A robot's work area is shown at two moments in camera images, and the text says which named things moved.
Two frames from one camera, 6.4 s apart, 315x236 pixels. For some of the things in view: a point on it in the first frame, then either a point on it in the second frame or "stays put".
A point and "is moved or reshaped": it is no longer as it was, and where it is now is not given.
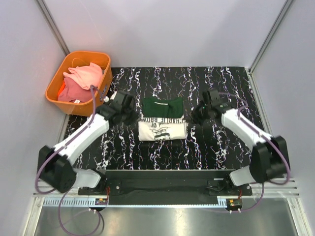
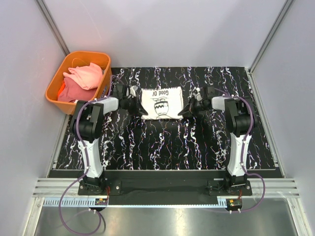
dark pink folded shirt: (74, 91) stays put
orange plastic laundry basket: (75, 58) stays put
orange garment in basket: (63, 85) stays put
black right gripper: (194, 116) → (189, 108)
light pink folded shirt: (86, 75) stays put
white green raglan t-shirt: (162, 119) is moved or reshaped
